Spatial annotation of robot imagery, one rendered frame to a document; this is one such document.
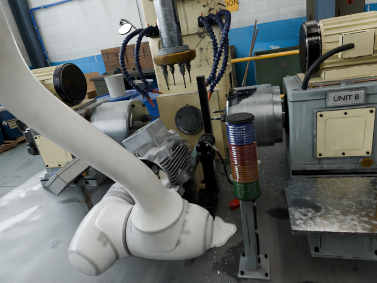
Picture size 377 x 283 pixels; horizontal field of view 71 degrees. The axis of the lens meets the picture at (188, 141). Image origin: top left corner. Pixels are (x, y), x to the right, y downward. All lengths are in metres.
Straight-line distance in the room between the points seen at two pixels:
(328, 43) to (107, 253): 0.88
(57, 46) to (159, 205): 7.68
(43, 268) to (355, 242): 0.90
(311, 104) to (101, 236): 0.76
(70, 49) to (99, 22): 1.12
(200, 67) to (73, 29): 6.51
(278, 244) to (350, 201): 0.23
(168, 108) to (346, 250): 0.90
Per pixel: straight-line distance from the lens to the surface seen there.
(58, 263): 1.01
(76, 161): 0.94
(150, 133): 0.82
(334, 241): 0.84
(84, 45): 7.57
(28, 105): 0.45
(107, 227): 0.57
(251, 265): 0.77
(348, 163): 1.10
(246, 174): 0.59
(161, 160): 0.74
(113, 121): 1.19
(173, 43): 1.13
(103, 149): 0.44
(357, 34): 1.01
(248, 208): 0.65
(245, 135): 0.55
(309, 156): 1.06
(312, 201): 0.82
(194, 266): 0.81
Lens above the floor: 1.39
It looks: 21 degrees down
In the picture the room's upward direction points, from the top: 10 degrees counter-clockwise
